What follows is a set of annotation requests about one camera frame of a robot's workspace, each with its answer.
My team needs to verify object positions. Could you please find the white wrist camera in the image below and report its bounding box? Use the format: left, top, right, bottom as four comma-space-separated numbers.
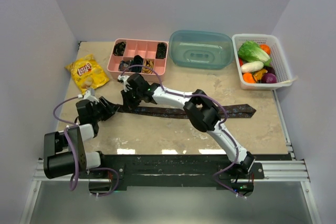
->
83, 88, 99, 104
117, 75, 132, 92

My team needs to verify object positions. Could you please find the yellow Lays chips bag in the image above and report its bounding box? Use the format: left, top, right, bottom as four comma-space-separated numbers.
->
65, 54, 110, 94

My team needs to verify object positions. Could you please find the rolled dark patterned tie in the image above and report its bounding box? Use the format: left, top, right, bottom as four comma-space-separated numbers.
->
118, 60, 133, 72

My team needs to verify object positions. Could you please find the white radish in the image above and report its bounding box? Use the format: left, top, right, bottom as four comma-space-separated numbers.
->
240, 61, 264, 73

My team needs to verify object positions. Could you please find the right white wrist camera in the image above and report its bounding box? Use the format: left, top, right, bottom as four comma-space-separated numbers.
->
117, 75, 132, 92

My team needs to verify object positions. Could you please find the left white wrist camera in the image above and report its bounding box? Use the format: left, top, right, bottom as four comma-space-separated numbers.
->
83, 88, 99, 104

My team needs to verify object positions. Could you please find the rolled black tie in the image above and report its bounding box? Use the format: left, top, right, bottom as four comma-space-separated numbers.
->
155, 42, 167, 59
112, 41, 127, 56

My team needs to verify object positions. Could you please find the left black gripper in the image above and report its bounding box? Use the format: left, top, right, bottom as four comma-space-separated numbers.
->
91, 97, 119, 122

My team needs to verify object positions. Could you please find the blue transparent plastic bin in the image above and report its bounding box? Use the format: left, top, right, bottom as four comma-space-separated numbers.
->
168, 30, 234, 70

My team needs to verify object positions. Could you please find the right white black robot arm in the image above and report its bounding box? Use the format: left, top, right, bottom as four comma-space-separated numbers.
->
118, 73, 255, 178

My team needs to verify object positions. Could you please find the dark purple eggplant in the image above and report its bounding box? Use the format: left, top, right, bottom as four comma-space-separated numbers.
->
264, 66, 276, 75

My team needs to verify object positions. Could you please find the orange fruit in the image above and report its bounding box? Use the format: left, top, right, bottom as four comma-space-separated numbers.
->
260, 44, 271, 55

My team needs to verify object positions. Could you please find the dark brown patterned tie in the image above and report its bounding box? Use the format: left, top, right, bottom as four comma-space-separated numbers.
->
105, 103, 257, 119

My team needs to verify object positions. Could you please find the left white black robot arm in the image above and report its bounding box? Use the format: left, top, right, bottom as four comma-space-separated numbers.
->
43, 97, 119, 179

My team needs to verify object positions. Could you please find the rolled dark blue tie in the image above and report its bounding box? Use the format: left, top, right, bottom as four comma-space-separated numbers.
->
131, 55, 143, 73

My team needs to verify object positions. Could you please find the rolled black tie back right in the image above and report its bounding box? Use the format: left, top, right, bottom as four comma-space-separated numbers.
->
155, 42, 167, 59

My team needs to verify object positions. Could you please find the rolled yellow tie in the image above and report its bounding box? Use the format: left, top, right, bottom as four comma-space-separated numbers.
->
142, 59, 154, 74

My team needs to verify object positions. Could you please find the rolled black tie back left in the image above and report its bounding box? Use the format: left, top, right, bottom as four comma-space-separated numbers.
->
112, 41, 127, 56

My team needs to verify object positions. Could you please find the purple onion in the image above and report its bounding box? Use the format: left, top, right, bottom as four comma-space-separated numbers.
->
261, 73, 277, 84

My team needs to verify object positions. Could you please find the orange yellow pepper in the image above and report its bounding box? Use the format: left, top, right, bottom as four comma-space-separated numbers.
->
253, 69, 268, 83

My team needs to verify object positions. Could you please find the white plastic basket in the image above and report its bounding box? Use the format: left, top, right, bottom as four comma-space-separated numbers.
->
232, 34, 295, 90

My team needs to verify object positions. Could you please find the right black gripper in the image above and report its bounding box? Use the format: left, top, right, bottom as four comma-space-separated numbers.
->
121, 86, 143, 110

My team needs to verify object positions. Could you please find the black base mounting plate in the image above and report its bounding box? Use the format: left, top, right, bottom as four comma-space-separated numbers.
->
79, 154, 265, 196

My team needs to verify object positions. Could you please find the orange carrot piece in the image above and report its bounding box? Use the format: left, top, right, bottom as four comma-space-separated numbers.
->
243, 73, 257, 84

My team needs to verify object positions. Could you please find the pink divided organizer tray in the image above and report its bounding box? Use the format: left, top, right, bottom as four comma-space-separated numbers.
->
107, 39, 169, 82

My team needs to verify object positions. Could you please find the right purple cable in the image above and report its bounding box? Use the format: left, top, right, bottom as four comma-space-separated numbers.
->
121, 64, 240, 196

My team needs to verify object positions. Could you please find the green lettuce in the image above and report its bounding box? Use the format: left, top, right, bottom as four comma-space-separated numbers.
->
237, 41, 271, 66

